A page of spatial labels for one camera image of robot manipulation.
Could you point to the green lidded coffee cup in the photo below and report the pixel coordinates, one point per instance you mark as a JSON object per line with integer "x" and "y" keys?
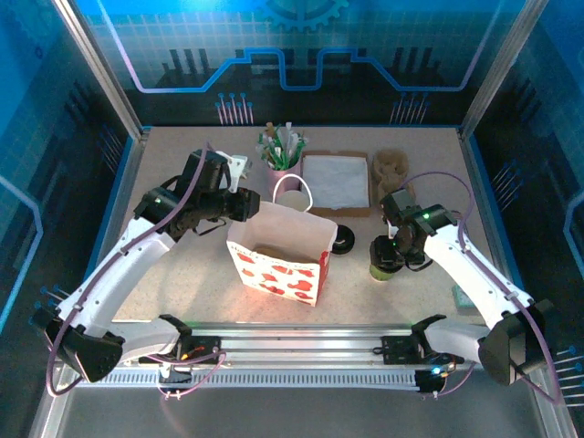
{"x": 383, "y": 274}

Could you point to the white paper cup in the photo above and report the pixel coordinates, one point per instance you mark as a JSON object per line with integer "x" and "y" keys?
{"x": 292, "y": 201}

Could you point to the red and white gift bag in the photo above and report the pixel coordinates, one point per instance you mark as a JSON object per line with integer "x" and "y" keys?
{"x": 283, "y": 278}

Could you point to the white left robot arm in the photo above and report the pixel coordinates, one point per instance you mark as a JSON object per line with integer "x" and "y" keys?
{"x": 118, "y": 269}

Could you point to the pink straw holder cup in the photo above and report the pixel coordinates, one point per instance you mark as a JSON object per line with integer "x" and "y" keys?
{"x": 283, "y": 178}

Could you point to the brown cardboard napkin box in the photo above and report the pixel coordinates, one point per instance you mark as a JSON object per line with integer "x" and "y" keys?
{"x": 340, "y": 212}

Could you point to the wooden stir stick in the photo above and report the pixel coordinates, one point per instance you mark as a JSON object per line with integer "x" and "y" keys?
{"x": 270, "y": 129}

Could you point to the small black control board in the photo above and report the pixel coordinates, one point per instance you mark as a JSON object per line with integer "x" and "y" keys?
{"x": 175, "y": 372}
{"x": 431, "y": 381}

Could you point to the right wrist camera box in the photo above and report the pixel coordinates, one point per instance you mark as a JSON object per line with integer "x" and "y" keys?
{"x": 399, "y": 201}

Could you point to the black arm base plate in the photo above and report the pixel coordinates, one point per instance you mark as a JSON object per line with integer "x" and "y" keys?
{"x": 207, "y": 351}
{"x": 397, "y": 349}

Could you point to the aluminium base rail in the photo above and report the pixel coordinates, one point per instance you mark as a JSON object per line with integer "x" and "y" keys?
{"x": 296, "y": 340}

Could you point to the aluminium frame post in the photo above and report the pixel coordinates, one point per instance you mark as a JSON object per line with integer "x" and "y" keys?
{"x": 108, "y": 77}
{"x": 500, "y": 68}

